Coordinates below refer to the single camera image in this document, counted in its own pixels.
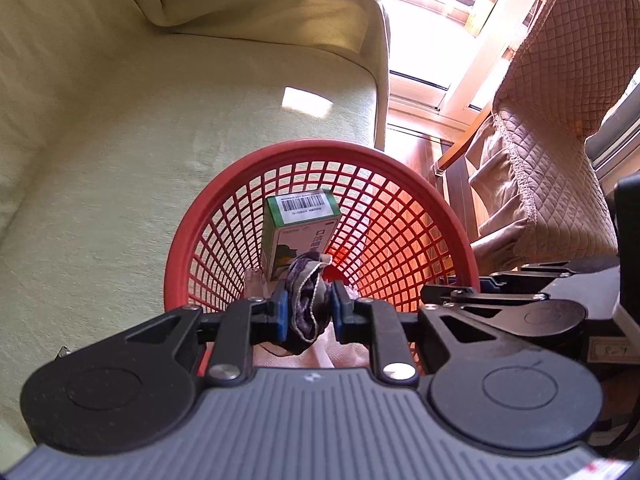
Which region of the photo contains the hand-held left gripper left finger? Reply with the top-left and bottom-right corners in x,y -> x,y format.
125,287 -> 291,386

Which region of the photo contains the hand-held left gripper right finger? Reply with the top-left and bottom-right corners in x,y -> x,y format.
330,280 -> 501,386

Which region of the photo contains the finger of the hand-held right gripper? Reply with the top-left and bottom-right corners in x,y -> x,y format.
487,261 -> 582,282
420,284 -> 548,307

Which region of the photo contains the clear plastic cup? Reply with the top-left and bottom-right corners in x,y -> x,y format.
244,267 -> 266,303

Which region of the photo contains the white knitted cloth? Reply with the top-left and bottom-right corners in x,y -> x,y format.
252,330 -> 373,371

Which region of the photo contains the green cardboard box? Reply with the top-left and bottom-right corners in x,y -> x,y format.
260,189 -> 343,281

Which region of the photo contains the red plastic mesh basket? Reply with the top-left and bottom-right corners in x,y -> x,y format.
164,139 -> 481,376

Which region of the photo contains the chair with quilted cover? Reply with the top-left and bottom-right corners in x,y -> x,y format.
432,0 -> 640,276

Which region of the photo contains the sofa with green cover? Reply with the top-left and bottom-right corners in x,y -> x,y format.
0,0 -> 391,456

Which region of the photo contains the window frame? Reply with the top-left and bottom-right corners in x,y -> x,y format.
357,0 -> 561,126

